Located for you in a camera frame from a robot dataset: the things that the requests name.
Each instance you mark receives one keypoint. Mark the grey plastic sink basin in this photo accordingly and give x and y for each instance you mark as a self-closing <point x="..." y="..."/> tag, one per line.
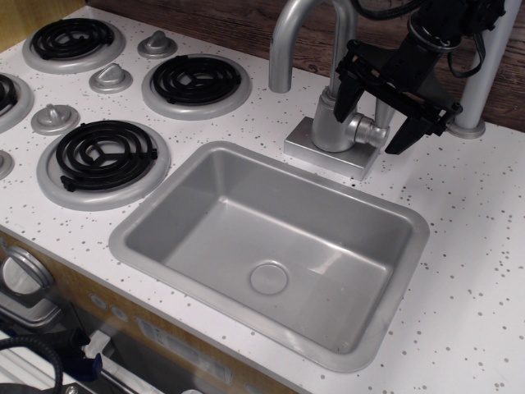
<point x="316" y="266"/>

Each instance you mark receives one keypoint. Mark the white vertical post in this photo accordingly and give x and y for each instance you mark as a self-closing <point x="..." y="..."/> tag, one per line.
<point x="469" y="124"/>

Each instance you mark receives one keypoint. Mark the silver oven dial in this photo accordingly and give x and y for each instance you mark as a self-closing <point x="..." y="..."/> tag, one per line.
<point x="24" y="278"/>

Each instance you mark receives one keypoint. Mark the silver stove knob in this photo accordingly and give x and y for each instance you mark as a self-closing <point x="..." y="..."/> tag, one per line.
<point x="111" y="79"/>
<point x="157" y="46"/>
<point x="55" y="120"/>

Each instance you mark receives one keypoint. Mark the black back right burner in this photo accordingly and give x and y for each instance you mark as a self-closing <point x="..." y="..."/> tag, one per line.
<point x="196" y="87"/>

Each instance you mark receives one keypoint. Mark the silver left edge knob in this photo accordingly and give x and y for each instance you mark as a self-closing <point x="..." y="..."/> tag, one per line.
<point x="6" y="164"/>

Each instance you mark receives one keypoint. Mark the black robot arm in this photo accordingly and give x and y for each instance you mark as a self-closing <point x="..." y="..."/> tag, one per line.
<point x="442" y="24"/>

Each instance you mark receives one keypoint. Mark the silver middle stove knob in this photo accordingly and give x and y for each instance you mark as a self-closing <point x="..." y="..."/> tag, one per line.
<point x="111" y="79"/>

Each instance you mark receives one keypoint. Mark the silver faucet lever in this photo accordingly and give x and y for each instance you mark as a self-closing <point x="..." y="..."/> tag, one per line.
<point x="372" y="131"/>

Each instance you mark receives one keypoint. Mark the silver lower stove knob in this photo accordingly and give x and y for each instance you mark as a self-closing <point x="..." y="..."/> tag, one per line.
<point x="55" y="120"/>

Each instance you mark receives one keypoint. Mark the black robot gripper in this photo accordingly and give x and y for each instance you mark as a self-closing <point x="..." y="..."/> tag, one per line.
<point x="405" y="79"/>

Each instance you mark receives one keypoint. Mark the silver top stove knob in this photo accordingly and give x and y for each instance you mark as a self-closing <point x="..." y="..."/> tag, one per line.
<point x="157" y="46"/>

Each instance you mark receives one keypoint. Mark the black left edge burner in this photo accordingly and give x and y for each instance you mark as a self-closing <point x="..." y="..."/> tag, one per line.
<point x="16" y="101"/>

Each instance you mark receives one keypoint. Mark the silver oven door handle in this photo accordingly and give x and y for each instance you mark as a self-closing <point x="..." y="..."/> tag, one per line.
<point x="37" y="312"/>

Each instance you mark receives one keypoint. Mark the black front right burner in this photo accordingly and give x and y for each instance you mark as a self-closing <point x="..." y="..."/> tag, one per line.
<point x="103" y="165"/>

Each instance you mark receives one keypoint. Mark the black back left burner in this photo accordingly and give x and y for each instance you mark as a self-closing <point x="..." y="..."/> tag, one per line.
<point x="74" y="45"/>

